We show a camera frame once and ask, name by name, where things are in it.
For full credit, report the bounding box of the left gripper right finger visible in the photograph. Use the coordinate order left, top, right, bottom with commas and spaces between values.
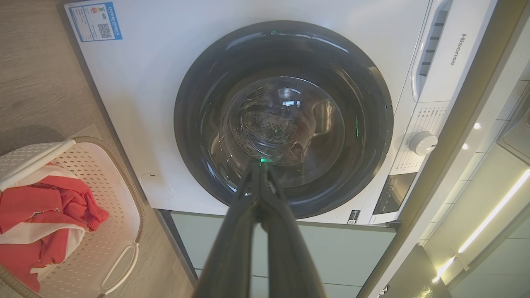
260, 164, 328, 298

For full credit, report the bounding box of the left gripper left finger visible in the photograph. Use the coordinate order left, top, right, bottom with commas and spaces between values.
192, 163, 263, 298

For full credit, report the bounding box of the white perforated plastic laundry basket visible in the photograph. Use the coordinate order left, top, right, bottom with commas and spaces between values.
0, 137, 146, 298

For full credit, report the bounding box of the pale green cabinet panel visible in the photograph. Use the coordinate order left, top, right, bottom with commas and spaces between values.
159, 210, 397, 298

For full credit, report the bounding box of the round washer filter cover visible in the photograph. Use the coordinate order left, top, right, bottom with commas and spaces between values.
140, 173, 175, 200

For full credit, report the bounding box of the dark washing machine display panel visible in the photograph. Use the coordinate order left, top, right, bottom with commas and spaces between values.
372, 171, 418, 215

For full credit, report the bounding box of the white front-load washing machine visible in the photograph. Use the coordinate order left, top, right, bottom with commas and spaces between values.
64, 0, 500, 226

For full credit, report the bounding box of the dark round washing machine door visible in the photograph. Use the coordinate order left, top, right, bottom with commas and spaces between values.
173, 20, 394, 219

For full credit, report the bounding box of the white washing machine dial knob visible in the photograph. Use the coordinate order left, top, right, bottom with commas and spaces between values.
408, 130, 439, 156

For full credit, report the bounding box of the red and white garment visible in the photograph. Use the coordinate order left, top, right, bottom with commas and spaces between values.
0, 163, 111, 293

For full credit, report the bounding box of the glowing LED light strip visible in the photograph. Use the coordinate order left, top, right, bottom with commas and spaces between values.
431, 168, 530, 286

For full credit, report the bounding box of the blue energy label sticker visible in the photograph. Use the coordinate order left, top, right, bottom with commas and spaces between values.
67, 2, 123, 43

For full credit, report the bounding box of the white detergent drawer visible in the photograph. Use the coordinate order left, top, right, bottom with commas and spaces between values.
410, 0, 498, 103

